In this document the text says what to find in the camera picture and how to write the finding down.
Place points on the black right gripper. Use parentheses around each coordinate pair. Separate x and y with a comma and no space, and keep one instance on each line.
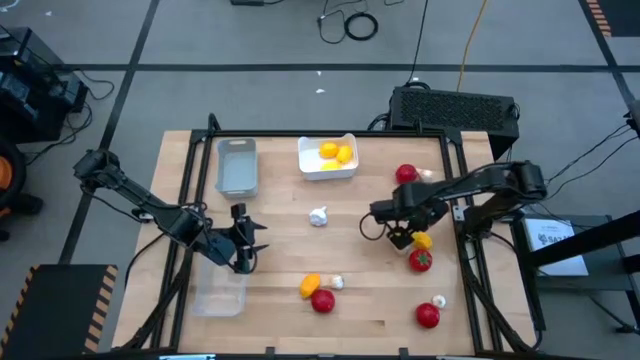
(395,212)

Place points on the red tomato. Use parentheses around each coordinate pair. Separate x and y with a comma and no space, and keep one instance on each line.
(406,173)
(323,301)
(420,260)
(428,315)

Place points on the black hazard striped floor mat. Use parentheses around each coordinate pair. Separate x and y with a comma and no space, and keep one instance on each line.
(620,15)
(55,310)

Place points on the black equipment cart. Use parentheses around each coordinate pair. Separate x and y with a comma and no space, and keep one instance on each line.
(35,95)

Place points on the black side table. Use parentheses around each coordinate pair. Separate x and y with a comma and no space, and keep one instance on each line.
(607,277)

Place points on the white plastic basket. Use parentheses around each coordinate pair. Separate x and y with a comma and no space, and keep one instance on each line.
(310,162)

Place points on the grey plastic basket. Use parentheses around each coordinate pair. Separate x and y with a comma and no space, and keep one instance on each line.
(237,167)

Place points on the white garlic bulb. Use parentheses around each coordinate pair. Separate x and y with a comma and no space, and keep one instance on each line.
(318,216)
(425,174)
(438,301)
(337,282)

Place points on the black perforated computer case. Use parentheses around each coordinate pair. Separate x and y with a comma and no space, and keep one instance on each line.
(452,117)

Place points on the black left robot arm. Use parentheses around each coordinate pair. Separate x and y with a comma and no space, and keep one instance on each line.
(125,187)

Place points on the black diagonal support beam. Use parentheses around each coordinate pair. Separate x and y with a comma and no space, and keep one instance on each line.
(590,237)

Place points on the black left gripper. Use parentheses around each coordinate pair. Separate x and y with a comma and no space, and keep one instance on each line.
(242,250)

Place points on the white printed paper sheet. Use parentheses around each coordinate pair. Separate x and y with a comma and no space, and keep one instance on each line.
(557,245)

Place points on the clear plastic basket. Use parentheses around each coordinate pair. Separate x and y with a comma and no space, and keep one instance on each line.
(220,295)

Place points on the orange black round object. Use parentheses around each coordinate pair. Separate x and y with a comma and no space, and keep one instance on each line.
(5,172)

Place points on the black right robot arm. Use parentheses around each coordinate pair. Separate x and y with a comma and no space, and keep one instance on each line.
(475,182)

